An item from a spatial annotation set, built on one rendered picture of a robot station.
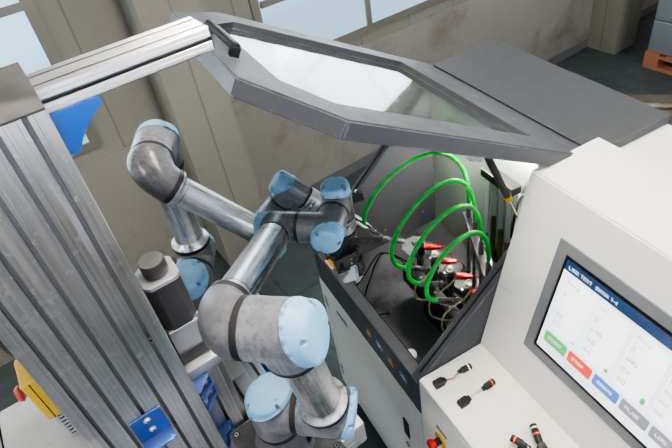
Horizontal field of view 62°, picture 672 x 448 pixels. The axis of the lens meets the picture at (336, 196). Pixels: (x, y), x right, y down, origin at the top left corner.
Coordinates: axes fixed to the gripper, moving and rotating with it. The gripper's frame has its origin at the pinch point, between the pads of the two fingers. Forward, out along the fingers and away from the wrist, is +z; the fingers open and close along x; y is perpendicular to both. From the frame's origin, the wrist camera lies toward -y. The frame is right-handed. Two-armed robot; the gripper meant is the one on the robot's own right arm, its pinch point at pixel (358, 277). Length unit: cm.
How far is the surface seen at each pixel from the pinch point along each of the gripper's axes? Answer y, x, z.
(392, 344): -4.3, 7.4, 26.6
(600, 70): -329, -187, 122
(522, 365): -26.4, 38.6, 17.4
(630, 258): -38, 53, -29
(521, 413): -19, 46, 24
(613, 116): -77, 14, -28
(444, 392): -6.6, 30.6, 23.5
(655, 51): -358, -161, 107
